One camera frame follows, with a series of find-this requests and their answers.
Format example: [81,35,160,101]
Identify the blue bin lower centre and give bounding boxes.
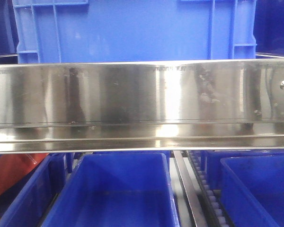
[42,153,179,227]

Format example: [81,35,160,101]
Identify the blue bin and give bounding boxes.
[42,153,179,227]
[0,153,74,227]
[205,151,284,227]

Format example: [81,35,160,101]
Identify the large blue bin upper shelf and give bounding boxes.
[12,0,256,63]

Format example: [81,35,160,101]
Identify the blue bin lower right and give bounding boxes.
[205,151,284,227]

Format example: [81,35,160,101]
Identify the blue bin lower left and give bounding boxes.
[0,153,74,227]

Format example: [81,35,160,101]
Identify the roller conveyor track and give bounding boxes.
[172,150,233,227]

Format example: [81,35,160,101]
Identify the red plastic object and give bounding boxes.
[0,153,48,195]

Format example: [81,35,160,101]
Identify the stainless steel shelf rail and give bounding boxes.
[0,58,284,154]

